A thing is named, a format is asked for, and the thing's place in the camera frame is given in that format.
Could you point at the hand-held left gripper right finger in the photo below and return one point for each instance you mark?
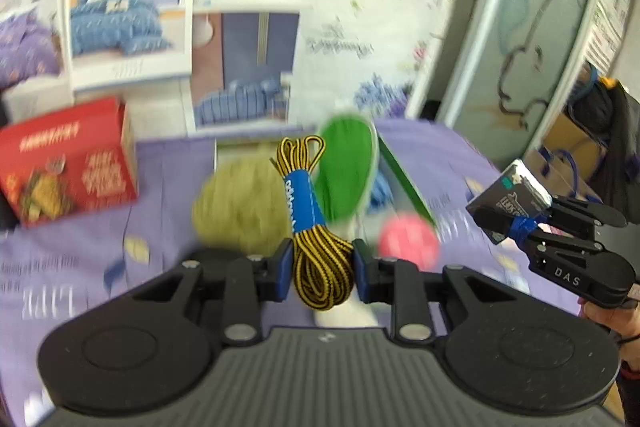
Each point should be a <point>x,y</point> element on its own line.
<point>362,269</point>

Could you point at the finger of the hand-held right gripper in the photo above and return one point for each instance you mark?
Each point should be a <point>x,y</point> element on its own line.
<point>590,213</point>
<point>522,228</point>

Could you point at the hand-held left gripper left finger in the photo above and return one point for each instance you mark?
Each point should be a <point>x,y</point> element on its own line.
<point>282,267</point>

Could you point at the dark tissue pack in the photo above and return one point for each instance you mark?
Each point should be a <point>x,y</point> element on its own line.
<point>510,192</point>

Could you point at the yellow black shoelaces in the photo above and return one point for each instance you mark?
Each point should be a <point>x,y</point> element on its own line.
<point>320,257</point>

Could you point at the olive mesh bath loofah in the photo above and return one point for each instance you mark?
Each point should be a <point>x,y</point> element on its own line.
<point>235,207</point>

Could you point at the green cardboard box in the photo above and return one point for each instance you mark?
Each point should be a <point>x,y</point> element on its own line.
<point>405,187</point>

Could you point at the green plush slipper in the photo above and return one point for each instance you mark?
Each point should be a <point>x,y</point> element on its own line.
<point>345,167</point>

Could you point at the person's right forearm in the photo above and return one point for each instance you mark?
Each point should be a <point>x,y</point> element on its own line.
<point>632,357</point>

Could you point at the person's right hand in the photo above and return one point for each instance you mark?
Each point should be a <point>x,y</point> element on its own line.
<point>607,322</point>

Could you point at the clear jar with pink lid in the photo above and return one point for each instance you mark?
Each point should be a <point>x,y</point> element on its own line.
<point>407,239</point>

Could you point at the black backpack on chair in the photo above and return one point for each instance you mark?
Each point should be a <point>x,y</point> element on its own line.
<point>625,147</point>

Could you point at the black bag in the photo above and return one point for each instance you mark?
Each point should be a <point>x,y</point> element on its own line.
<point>592,112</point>

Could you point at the purple floral bedsheet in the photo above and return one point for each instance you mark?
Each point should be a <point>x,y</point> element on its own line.
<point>100,267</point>

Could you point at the glass door with cartoon bear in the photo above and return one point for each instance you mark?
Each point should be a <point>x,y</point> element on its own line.
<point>540,32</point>

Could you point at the striped bedding poster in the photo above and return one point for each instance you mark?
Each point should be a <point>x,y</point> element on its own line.
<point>240,72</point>

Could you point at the red printed carton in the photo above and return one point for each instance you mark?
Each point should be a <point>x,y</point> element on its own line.
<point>75,157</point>

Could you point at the blue bedding poster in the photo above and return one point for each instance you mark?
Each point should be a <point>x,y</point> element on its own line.
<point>115,22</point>

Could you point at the purple bedding poster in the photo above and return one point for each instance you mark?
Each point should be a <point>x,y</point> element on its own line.
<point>25,47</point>

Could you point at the floral plastic wall sheet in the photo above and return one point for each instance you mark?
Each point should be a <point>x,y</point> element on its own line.
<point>350,32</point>

